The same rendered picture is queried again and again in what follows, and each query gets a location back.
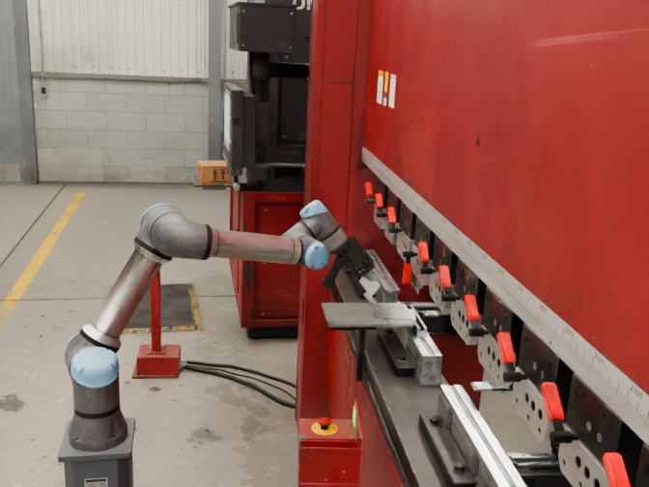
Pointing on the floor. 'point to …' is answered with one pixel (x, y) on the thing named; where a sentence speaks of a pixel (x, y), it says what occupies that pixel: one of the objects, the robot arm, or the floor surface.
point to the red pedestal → (165, 353)
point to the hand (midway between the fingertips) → (372, 299)
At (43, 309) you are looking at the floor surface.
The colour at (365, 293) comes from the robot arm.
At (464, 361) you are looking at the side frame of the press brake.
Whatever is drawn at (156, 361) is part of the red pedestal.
